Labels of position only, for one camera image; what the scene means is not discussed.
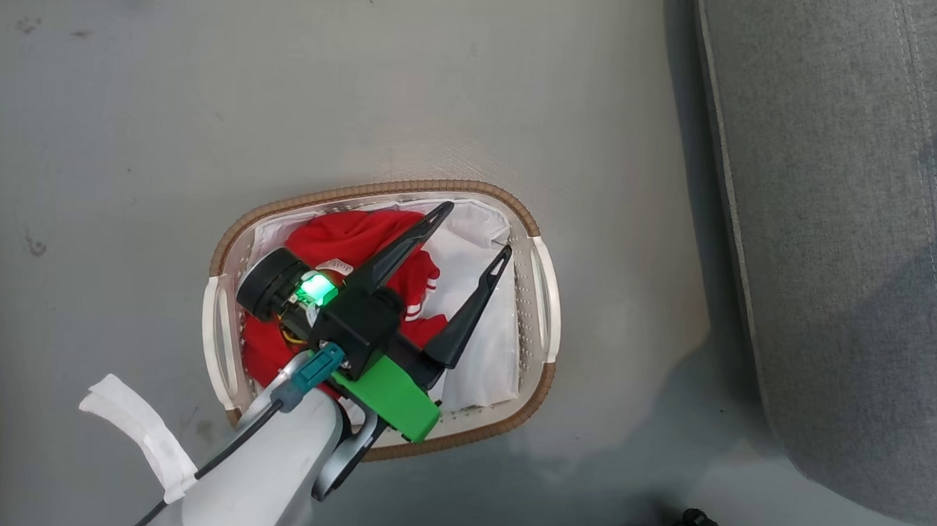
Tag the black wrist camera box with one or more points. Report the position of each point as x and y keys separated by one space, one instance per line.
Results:
x=357 y=325

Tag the white laundry basket brown rim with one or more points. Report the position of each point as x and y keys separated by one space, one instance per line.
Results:
x=547 y=299

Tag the white tape strip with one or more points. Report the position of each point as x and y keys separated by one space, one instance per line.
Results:
x=139 y=426

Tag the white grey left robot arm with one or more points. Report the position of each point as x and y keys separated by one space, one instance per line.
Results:
x=265 y=477

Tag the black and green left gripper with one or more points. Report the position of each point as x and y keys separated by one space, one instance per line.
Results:
x=389 y=395

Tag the red garment white stripes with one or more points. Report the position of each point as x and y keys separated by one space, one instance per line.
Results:
x=333 y=236

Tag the grey fabric sofa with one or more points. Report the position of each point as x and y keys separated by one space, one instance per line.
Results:
x=839 y=234

